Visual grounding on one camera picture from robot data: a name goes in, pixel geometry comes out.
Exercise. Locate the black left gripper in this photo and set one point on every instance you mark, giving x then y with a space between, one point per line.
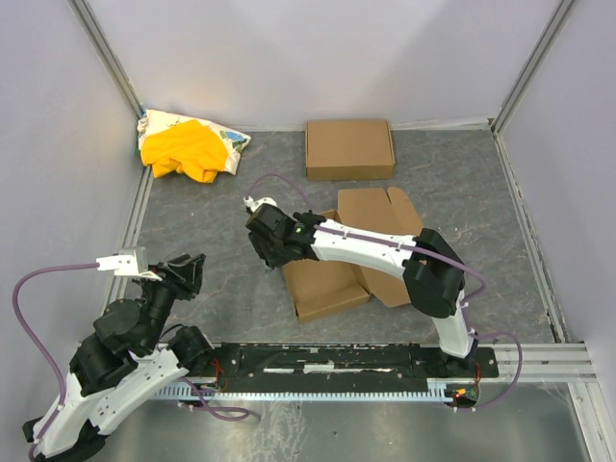
182 275

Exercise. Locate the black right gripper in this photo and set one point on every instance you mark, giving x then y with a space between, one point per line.
260 236

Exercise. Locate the brown cardboard box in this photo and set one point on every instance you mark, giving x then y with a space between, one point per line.
320 289
349 150

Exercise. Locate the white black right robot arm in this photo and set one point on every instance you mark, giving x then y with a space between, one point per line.
438 283

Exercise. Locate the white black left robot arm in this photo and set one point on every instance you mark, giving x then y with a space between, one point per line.
133 327

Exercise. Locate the folded brown cardboard box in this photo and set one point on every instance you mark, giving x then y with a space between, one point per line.
349 150

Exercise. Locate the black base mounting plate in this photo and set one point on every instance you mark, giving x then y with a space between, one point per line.
238 367

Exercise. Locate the yellow cloth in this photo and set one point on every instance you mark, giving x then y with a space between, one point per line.
188 148

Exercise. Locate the white patterned cloth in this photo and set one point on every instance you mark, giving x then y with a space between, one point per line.
155 121

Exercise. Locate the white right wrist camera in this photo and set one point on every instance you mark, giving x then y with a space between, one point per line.
251 204

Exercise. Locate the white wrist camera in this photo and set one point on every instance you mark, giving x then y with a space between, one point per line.
127 262
251 204

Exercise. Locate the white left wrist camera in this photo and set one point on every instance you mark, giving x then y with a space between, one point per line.
127 262

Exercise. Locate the left aluminium floor rail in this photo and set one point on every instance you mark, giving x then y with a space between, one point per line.
56 435

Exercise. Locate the aluminium floor rail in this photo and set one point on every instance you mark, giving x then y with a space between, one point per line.
56 435
520 192

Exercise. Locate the light blue slotted cable duct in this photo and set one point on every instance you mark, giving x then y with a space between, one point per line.
429 391

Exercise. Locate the left aluminium frame post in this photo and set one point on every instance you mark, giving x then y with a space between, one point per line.
93 29

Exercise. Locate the aluminium frame post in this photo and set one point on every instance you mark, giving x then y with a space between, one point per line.
93 29
538 54

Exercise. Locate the aluminium front rail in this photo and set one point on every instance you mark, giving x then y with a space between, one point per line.
268 368

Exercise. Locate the right aluminium floor rail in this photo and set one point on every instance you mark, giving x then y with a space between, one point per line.
520 192

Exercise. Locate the right aluminium frame post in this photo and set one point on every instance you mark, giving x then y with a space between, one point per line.
538 54

